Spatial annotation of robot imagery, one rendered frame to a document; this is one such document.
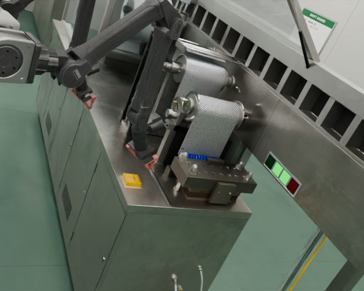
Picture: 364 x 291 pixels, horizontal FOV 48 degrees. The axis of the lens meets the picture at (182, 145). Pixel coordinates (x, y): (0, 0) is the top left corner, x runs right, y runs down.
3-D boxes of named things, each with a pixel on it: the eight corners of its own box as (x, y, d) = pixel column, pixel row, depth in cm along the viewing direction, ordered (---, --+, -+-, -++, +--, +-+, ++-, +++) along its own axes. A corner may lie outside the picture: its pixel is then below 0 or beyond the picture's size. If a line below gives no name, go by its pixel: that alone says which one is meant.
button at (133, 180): (121, 176, 182) (123, 172, 181) (136, 178, 186) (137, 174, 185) (125, 186, 177) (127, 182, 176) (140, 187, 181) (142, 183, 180)
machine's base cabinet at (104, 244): (32, 108, 396) (54, 23, 361) (96, 119, 429) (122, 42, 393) (75, 344, 205) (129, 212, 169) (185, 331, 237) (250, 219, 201)
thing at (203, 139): (177, 153, 196) (192, 120, 188) (217, 159, 208) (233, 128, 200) (178, 154, 196) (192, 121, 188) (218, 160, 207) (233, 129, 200)
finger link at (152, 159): (149, 159, 173) (148, 143, 167) (159, 168, 169) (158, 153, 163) (136, 166, 170) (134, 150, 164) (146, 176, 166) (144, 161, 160)
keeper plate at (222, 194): (207, 200, 192) (217, 181, 187) (225, 201, 197) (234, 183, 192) (210, 203, 190) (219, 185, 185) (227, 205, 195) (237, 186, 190)
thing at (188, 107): (181, 112, 193) (184, 97, 193) (185, 113, 194) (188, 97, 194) (189, 114, 187) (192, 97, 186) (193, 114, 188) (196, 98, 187)
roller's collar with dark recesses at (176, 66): (165, 69, 208) (170, 58, 205) (175, 72, 211) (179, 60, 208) (169, 74, 203) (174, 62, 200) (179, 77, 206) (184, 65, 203)
